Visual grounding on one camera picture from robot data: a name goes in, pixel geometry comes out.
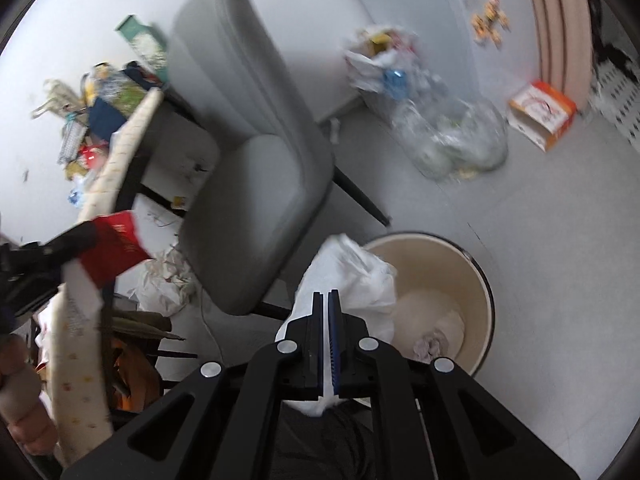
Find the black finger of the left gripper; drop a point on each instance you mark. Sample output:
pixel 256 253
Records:
pixel 71 244

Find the white tissue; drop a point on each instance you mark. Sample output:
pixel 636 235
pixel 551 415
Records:
pixel 366 286

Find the wire basket rack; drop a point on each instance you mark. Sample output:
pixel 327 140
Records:
pixel 74 134

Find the red paper box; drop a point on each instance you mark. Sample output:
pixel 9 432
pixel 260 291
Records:
pixel 118 248

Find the white refrigerator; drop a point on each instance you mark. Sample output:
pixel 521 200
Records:
pixel 482 49

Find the floral patterned tablecloth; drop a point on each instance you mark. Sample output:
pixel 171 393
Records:
pixel 76 383

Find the cream round trash bin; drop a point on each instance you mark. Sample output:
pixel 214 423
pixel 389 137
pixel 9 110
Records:
pixel 445 305

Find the grey upholstered chair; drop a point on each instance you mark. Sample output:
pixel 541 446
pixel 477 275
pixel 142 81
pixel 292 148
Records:
pixel 276 167

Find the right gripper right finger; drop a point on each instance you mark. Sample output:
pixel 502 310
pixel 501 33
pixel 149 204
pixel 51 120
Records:
pixel 362 365

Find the orange white cardboard box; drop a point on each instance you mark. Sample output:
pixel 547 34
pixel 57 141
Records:
pixel 541 113

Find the navy blue tote bag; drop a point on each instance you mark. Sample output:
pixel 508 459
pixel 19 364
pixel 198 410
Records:
pixel 104 120

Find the person's left hand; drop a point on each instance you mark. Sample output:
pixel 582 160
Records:
pixel 21 408

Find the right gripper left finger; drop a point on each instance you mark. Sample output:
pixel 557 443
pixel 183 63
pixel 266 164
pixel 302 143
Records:
pixel 292 368

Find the clear jar with green contents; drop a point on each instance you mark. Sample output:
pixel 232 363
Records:
pixel 112 86

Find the green tall box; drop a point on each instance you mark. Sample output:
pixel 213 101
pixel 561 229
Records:
pixel 147 43

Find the blue tissue box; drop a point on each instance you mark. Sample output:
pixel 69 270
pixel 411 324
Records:
pixel 81 188

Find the cream canvas bag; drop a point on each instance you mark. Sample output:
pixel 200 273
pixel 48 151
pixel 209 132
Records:
pixel 61 100

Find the clear plastic trash bag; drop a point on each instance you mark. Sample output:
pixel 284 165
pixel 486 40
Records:
pixel 449 138

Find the white bag of trash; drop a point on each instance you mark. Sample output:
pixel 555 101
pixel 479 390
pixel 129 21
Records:
pixel 384 65

